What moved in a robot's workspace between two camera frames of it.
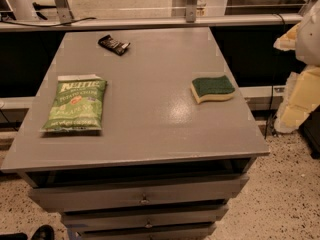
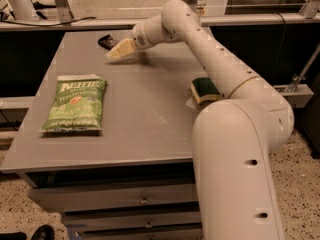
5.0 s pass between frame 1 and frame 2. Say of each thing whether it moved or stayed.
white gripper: moved
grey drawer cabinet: stayed
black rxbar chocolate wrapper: stayed
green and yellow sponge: stayed
